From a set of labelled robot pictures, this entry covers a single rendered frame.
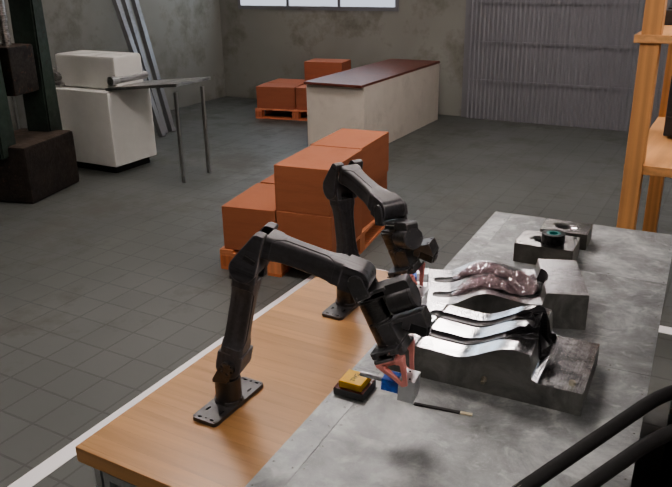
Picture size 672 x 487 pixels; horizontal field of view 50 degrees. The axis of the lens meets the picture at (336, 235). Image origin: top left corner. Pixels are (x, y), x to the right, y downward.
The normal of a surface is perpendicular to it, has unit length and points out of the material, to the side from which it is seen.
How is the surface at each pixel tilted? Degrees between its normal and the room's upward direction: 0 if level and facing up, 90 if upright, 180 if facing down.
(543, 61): 90
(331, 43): 90
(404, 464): 0
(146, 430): 0
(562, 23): 90
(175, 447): 0
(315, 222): 90
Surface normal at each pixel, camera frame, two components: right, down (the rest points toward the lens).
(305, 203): -0.39, 0.33
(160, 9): 0.87, 0.16
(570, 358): -0.02, -0.94
